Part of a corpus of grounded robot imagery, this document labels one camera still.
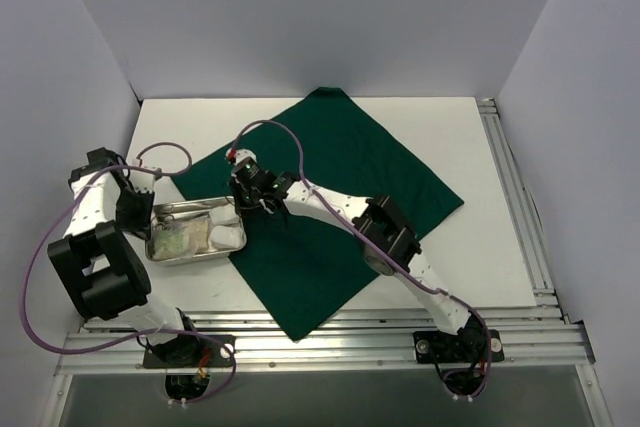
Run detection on white gauze pad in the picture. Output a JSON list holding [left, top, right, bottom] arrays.
[[208, 205, 239, 225], [209, 225, 244, 249]]

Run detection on green-filled clear plastic bag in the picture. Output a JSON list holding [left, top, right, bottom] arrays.
[[153, 230, 189, 258]]

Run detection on stainless steel instrument tray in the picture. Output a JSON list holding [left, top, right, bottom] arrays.
[[145, 196, 247, 265]]

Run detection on tan-filled clear plastic bag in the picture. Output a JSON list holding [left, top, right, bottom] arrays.
[[183, 218, 210, 253]]

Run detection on steel surgical scissors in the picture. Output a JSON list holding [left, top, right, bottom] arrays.
[[152, 202, 214, 226]]

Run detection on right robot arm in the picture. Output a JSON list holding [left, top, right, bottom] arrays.
[[231, 155, 491, 365]]

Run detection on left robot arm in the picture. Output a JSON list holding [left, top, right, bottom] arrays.
[[47, 148, 206, 367]]

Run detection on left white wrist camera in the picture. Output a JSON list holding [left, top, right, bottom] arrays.
[[129, 166, 162, 194]]

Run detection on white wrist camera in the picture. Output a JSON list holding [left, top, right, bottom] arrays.
[[129, 166, 162, 194], [225, 148, 257, 165]]

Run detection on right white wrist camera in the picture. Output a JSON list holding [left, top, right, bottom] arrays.
[[225, 148, 257, 165]]

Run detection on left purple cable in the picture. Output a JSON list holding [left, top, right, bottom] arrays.
[[22, 141, 237, 404]]

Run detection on purple cable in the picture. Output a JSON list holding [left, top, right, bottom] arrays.
[[22, 141, 237, 404], [227, 119, 490, 396]]

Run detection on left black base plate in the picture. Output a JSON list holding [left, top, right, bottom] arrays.
[[142, 335, 236, 369]]

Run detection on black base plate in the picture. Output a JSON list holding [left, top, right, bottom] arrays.
[[412, 327, 487, 364], [142, 335, 236, 369]]

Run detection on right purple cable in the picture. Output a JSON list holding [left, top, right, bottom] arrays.
[[227, 119, 490, 396]]

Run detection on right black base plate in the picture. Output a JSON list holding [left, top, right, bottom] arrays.
[[412, 327, 487, 364]]

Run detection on aluminium rail frame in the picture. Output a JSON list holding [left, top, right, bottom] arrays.
[[44, 97, 611, 426]]

